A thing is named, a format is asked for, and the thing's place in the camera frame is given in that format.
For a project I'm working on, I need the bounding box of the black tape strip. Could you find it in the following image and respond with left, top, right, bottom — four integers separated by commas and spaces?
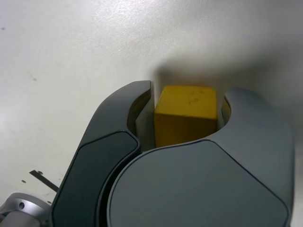
29, 169, 60, 192

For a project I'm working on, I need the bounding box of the yellow cube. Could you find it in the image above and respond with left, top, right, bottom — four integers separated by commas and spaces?
153, 85, 218, 148

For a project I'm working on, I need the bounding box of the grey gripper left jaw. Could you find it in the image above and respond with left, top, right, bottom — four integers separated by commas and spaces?
48, 80, 157, 227

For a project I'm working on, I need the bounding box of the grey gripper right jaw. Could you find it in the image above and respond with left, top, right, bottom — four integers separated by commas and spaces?
106, 87, 296, 227

